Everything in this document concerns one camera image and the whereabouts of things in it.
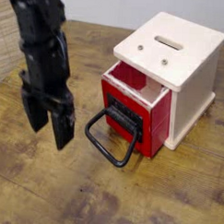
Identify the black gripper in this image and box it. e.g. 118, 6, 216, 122
19, 31, 75, 150

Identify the black metal drawer handle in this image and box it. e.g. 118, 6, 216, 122
82, 92, 146, 170

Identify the red drawer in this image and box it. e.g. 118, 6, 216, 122
101, 61, 171, 158

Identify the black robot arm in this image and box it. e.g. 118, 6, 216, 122
9, 0, 75, 149

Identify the white wooden box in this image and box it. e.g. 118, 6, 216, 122
113, 12, 224, 149

